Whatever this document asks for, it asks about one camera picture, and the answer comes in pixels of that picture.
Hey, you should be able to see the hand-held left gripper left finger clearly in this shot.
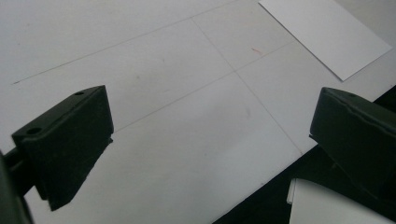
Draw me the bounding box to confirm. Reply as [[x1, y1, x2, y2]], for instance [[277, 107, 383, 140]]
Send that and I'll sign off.
[[11, 85, 115, 212]]

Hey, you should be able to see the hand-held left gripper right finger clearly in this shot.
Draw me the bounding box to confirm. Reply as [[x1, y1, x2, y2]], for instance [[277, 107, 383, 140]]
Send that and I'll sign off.
[[308, 87, 396, 218]]

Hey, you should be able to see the white paper pad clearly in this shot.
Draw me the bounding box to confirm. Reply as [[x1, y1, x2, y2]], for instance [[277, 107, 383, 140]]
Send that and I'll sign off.
[[287, 177, 396, 224]]

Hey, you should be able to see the white paper sheet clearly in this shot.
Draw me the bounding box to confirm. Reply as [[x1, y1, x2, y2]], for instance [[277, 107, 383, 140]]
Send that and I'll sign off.
[[258, 0, 393, 82]]

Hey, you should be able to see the white table cover board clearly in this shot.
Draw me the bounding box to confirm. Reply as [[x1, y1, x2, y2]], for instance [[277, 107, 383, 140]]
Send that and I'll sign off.
[[0, 0, 396, 224]]

